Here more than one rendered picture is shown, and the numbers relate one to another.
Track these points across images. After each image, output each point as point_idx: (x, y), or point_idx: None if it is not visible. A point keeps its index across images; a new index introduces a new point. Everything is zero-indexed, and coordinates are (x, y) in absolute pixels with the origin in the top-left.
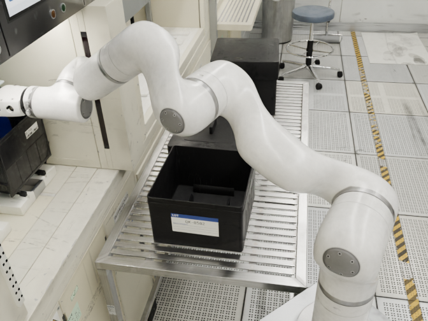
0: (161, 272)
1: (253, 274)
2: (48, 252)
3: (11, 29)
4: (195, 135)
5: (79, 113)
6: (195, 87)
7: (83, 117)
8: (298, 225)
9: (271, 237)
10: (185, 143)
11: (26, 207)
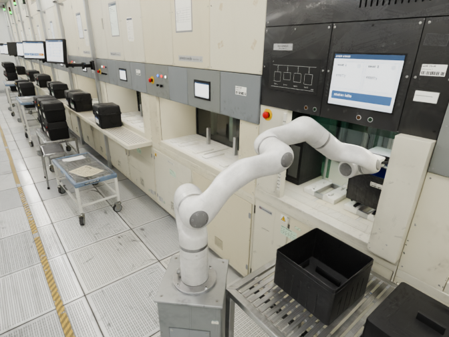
0: None
1: (253, 275)
2: (309, 208)
3: (325, 107)
4: (417, 305)
5: (339, 167)
6: (263, 136)
7: (340, 171)
8: (272, 323)
9: (273, 301)
10: (401, 292)
11: (347, 208)
